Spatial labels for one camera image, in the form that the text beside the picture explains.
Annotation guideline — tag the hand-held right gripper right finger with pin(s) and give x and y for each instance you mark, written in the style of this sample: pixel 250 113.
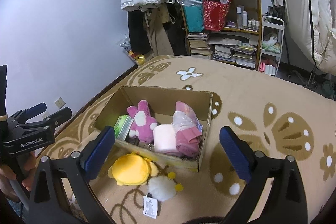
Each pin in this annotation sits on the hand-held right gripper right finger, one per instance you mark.
pixel 236 154

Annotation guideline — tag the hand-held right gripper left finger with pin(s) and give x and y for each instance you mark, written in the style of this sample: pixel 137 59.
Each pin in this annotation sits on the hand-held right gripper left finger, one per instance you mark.
pixel 98 153

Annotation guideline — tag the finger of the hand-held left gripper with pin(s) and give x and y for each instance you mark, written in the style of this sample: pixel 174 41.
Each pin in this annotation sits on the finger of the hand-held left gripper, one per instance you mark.
pixel 34 109
pixel 59 115

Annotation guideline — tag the yellow plush toy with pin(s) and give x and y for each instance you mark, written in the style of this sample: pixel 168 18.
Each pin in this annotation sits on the yellow plush toy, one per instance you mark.
pixel 130 169

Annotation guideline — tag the green packet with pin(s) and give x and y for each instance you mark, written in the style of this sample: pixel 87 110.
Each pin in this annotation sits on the green packet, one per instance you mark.
pixel 123 127

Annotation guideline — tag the pink cloth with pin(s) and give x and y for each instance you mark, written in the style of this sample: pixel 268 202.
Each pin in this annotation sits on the pink cloth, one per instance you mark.
pixel 186 142

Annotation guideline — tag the pink bunny plush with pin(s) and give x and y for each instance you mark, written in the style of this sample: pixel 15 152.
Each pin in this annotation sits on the pink bunny plush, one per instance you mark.
pixel 143 121

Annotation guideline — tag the pink soft block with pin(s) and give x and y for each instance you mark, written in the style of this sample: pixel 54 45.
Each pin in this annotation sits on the pink soft block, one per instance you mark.
pixel 164 138

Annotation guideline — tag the white pompom plush toy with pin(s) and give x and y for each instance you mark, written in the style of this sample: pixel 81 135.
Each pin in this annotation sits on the white pompom plush toy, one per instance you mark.
pixel 161 187

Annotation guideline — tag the printed cardboard box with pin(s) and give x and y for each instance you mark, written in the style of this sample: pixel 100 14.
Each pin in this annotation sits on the printed cardboard box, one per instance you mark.
pixel 162 98

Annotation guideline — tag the person's left hand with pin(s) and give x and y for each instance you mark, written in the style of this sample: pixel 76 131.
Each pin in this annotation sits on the person's left hand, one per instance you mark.
pixel 30 169

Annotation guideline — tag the white printed tag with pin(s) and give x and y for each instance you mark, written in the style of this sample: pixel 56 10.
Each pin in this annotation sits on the white printed tag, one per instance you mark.
pixel 150 207

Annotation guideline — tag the pink and white rolls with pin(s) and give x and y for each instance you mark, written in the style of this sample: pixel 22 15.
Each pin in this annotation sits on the pink and white rolls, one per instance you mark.
pixel 267 68

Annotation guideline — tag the yellow and red bag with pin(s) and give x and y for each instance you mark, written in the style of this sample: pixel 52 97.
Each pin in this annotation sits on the yellow and red bag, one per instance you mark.
pixel 137 58

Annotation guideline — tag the pile of books and magazines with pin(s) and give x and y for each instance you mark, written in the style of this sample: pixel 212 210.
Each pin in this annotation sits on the pile of books and magazines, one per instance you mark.
pixel 233 53

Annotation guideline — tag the metal chair stand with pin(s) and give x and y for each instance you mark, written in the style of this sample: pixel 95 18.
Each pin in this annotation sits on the metal chair stand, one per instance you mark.
pixel 312 79

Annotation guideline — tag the black hanging coat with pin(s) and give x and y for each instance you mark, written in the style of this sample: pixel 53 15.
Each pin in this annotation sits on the black hanging coat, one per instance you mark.
pixel 137 35

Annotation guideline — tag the stack of books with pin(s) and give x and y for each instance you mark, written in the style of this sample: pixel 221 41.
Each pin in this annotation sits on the stack of books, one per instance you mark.
pixel 199 45

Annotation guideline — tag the beige hanging trousers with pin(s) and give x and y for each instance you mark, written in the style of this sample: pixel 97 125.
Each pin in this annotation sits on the beige hanging trousers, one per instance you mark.
pixel 157 32

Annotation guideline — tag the row of small bottles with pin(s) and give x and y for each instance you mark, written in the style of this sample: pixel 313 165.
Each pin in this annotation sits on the row of small bottles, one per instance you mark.
pixel 252 24

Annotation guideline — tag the dark hanging clothes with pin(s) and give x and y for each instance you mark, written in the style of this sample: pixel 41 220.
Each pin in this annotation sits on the dark hanging clothes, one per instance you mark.
pixel 177 35

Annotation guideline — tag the tall white bottle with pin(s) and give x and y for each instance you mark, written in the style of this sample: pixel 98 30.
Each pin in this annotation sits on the tall white bottle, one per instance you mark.
pixel 239 18

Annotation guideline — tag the white trolley cart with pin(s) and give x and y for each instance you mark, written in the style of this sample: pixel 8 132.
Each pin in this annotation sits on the white trolley cart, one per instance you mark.
pixel 273 19

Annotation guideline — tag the red gift bag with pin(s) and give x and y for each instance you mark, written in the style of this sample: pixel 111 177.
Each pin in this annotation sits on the red gift bag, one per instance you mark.
pixel 215 15

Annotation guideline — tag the teal gift bag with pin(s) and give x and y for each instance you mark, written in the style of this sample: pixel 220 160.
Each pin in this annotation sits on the teal gift bag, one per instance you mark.
pixel 193 16

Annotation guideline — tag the white wall socket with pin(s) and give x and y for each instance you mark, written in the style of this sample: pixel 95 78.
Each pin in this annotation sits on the white wall socket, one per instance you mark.
pixel 59 102

